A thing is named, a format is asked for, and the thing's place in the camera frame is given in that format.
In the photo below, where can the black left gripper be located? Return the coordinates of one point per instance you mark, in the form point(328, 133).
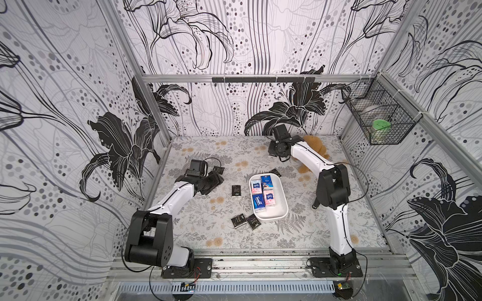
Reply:
point(215, 177)

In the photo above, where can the blue pink tissue pack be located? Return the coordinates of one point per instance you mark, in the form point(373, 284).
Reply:
point(256, 187)

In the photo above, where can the white plastic storage box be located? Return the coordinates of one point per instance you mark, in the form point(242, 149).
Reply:
point(281, 209)

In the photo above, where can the dark blue Tempo tissue pack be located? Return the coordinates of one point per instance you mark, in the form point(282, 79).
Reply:
point(258, 202)

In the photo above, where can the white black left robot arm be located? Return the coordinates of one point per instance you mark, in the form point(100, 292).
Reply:
point(150, 237)

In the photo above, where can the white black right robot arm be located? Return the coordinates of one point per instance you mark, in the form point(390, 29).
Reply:
point(332, 192)

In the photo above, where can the brown plush dog toy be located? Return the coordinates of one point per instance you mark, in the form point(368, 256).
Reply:
point(318, 146)

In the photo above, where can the black marker pen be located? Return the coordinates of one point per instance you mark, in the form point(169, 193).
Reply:
point(315, 204)

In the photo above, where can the green lidded cup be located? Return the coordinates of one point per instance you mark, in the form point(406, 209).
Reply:
point(379, 129)

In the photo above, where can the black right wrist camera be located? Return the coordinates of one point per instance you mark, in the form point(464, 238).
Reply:
point(280, 133)

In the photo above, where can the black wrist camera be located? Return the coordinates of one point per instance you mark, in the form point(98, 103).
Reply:
point(197, 168)
point(280, 133)

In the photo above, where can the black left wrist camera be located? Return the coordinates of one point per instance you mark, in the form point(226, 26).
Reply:
point(197, 168)

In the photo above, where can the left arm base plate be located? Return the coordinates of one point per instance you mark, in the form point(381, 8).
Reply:
point(198, 268)

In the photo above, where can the black wire wall basket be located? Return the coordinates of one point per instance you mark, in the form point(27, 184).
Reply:
point(369, 100)

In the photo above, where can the white slotted cable duct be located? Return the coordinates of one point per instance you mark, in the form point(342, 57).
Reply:
point(229, 287)

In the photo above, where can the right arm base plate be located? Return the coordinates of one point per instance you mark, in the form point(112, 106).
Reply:
point(322, 267)

